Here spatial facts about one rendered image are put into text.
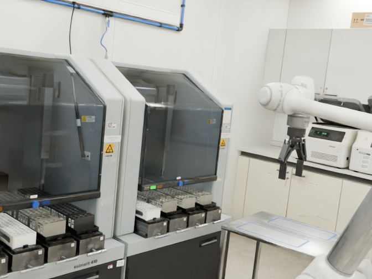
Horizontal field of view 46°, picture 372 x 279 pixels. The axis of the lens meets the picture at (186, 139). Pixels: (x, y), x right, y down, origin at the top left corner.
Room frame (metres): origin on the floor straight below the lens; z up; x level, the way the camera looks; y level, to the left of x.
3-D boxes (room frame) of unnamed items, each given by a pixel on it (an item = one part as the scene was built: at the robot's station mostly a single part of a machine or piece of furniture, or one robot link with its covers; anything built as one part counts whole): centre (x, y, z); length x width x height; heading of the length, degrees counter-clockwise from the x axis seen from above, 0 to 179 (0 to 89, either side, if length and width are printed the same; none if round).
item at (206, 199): (2.59, -0.15, 0.85); 0.12 x 0.02 x 0.06; 136
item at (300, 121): (1.82, -0.45, 1.43); 0.09 x 0.09 x 0.06
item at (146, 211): (2.32, 0.24, 0.83); 0.30 x 0.10 x 0.06; 47
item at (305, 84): (1.81, -0.44, 1.54); 0.13 x 0.11 x 0.16; 131
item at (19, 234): (1.81, 0.72, 0.83); 0.30 x 0.10 x 0.06; 47
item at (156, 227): (2.42, 0.33, 0.78); 0.73 x 0.14 x 0.09; 47
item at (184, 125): (2.59, 0.18, 1.28); 0.61 x 0.51 x 0.63; 137
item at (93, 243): (2.12, 0.61, 0.78); 0.73 x 0.14 x 0.09; 47
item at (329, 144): (4.31, -1.44, 1.22); 0.62 x 0.56 x 0.64; 135
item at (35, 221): (1.90, 0.59, 0.85); 0.12 x 0.02 x 0.06; 137
